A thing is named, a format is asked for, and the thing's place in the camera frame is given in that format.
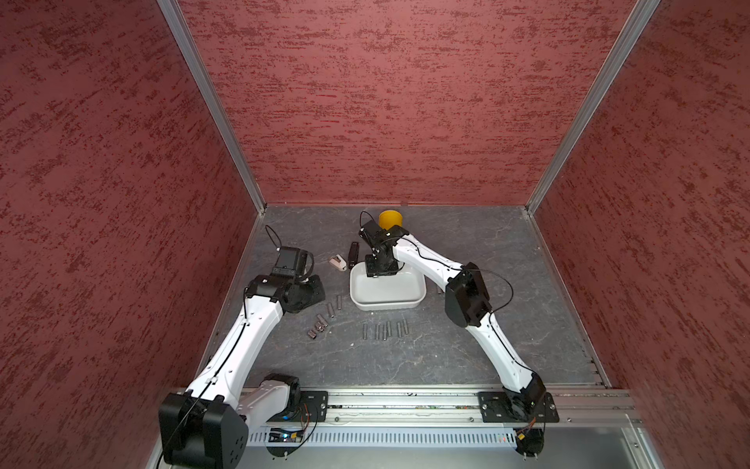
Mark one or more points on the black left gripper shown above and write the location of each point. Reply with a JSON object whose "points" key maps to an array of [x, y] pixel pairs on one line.
{"points": [[317, 294]]}

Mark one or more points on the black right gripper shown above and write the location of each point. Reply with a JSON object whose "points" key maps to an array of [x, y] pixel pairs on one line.
{"points": [[371, 268]]}

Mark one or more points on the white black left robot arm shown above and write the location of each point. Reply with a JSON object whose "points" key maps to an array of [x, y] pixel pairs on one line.
{"points": [[208, 425]]}

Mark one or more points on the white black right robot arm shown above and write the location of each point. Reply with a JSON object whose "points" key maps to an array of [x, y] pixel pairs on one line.
{"points": [[467, 304]]}

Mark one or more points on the white plastic storage box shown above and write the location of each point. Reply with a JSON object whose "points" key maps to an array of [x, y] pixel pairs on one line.
{"points": [[405, 290]]}

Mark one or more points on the yellow pen holder bucket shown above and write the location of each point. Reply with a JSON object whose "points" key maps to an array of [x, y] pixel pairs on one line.
{"points": [[390, 218]]}

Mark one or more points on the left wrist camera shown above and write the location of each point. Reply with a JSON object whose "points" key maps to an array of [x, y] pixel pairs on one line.
{"points": [[294, 262]]}

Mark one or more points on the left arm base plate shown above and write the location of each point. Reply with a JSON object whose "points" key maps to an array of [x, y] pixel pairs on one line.
{"points": [[306, 406]]}

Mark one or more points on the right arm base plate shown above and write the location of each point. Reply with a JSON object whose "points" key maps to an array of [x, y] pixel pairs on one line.
{"points": [[499, 407]]}

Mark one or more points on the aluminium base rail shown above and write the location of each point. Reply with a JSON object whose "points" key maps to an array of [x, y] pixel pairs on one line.
{"points": [[459, 406]]}

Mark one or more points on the aluminium corner post left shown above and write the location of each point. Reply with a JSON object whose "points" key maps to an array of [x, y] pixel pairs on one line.
{"points": [[179, 28]]}

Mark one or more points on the aluminium corner post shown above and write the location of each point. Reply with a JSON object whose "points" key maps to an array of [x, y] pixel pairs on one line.
{"points": [[622, 47], [179, 28]]}

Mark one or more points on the aluminium corner post right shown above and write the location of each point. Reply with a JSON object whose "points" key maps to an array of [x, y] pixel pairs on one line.
{"points": [[622, 47]]}

